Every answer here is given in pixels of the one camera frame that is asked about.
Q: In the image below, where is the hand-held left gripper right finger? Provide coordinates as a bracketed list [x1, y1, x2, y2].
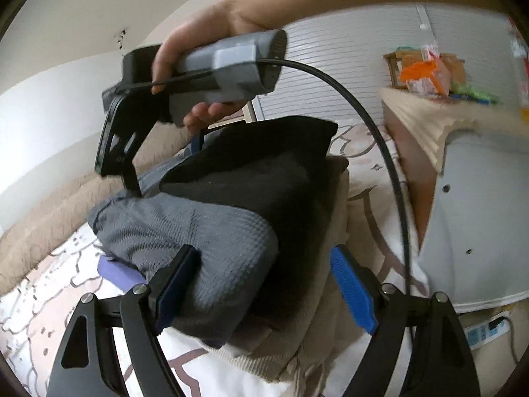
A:
[330, 246, 482, 397]

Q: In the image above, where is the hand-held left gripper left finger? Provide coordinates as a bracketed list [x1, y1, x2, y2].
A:
[45, 245, 203, 397]

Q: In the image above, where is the black and grey shirt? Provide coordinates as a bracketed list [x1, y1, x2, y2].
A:
[88, 116, 340, 350]

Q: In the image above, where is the person's right hand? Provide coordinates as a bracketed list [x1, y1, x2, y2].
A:
[151, 0, 267, 131]

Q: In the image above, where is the beige waffle folded garment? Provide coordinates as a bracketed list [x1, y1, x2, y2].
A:
[223, 155, 352, 385]

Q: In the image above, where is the purple folded sweater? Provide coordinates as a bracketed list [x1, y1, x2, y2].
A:
[98, 254, 147, 294]

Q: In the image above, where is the beige fluffy duvet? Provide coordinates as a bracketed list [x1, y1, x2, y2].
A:
[0, 124, 195, 294]

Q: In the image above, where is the cartoon bear printed bed sheet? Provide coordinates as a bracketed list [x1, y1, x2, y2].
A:
[0, 120, 439, 397]

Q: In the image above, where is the white power strip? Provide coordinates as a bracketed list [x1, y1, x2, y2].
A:
[463, 316, 513, 350]

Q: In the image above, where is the wooden side cabinet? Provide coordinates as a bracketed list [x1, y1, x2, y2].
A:
[380, 86, 529, 249]

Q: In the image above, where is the orange packet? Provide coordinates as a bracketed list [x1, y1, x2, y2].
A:
[399, 59, 452, 97]

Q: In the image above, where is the green packet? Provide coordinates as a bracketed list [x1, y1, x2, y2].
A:
[450, 83, 502, 105]

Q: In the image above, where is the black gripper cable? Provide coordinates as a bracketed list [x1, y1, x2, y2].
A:
[120, 59, 414, 296]

